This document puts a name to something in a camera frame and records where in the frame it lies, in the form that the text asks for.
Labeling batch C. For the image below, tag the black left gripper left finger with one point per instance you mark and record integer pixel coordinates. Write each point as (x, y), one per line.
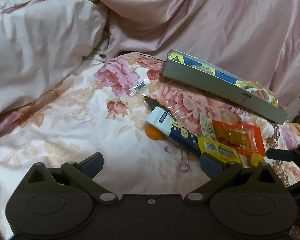
(57, 201)

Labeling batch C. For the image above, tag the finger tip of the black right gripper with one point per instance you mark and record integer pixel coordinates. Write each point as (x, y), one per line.
(277, 154)

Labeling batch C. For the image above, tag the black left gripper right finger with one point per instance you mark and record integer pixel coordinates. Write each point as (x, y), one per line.
(245, 202)

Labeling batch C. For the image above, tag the small orange mandarin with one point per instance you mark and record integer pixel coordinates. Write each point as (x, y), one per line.
(153, 132)

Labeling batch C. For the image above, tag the white navy snack tube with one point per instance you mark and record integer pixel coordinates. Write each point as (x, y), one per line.
(170, 127)

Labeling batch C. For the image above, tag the yellow snack packet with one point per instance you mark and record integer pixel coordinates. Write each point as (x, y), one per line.
(219, 151)

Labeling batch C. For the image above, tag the orange red snack packet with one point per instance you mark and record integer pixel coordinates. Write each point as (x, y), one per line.
(244, 138)

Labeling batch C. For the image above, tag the grey snack box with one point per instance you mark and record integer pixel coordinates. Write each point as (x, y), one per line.
(210, 78)

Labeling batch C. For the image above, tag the bread snack in wrapper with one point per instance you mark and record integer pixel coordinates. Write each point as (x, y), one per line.
(262, 92)

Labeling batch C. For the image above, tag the white green snack packet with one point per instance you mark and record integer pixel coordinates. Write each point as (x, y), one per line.
(207, 128)

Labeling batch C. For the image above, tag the floral quilt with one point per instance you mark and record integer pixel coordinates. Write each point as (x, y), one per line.
(91, 111)

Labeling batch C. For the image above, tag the pink satin curtain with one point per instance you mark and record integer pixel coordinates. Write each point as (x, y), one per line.
(254, 39)

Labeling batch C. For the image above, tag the dark seaweed snack packet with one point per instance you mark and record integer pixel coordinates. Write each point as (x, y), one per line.
(153, 103)

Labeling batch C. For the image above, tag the clear wrapper with barcode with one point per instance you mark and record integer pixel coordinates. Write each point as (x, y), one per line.
(139, 87)

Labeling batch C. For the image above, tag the pale pink duvet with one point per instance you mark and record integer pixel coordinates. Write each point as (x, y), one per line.
(41, 43)

